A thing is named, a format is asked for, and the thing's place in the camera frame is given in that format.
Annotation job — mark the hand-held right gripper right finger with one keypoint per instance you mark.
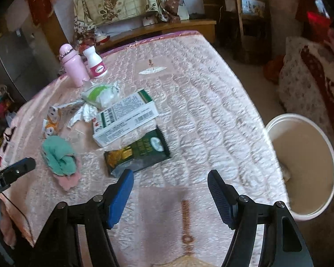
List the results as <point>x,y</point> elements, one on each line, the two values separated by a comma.
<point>221,197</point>

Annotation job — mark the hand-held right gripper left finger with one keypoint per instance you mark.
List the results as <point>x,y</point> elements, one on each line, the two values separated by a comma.
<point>119,197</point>

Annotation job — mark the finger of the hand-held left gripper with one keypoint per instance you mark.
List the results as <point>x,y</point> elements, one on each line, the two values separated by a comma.
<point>19,168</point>

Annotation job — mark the dark green snack packet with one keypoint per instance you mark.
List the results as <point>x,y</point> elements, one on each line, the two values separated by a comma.
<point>139,153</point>

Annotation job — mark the white plastic bucket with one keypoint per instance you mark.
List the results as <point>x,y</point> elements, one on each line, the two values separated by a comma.
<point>300,150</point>

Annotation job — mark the green cloth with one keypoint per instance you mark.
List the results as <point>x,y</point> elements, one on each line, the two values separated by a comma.
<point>58,153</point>

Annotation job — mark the pink cloth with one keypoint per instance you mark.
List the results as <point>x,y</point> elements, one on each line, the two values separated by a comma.
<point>68,183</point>

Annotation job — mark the colourful clutter pile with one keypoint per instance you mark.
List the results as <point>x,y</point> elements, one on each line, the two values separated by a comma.
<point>0,111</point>

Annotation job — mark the orange and white wrapper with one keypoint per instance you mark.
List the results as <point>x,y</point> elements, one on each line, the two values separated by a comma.
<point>51,114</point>

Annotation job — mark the white and green barcode box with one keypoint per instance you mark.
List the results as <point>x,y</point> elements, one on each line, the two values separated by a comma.
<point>122,125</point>

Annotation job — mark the crumpled white paper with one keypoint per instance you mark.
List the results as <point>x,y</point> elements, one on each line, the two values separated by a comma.
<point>86,112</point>

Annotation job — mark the green and white packet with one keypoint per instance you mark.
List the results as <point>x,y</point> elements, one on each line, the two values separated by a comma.
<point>103,96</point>

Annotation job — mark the grey refrigerator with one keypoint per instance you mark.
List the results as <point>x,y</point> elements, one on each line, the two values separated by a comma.
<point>19,61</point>

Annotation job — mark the pink thermos bottle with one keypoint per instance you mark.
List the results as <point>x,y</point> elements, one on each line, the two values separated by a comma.
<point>75,69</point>

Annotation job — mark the white bottle with pink label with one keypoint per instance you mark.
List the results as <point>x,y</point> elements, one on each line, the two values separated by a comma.
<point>96,66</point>

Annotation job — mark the red floor bag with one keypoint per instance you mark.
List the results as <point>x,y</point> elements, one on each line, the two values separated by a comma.
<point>273,69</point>

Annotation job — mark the floral covered sofa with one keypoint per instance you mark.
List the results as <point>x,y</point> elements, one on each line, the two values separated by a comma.
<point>303,75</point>

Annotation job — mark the wooden rack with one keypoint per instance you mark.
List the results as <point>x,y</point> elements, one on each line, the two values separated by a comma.
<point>247,19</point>

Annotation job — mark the floral checked cloth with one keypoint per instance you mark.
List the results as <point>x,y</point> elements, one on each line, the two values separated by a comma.
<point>119,0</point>

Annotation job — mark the red knot wall ornament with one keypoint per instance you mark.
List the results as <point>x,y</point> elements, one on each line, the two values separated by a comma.
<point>40,0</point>

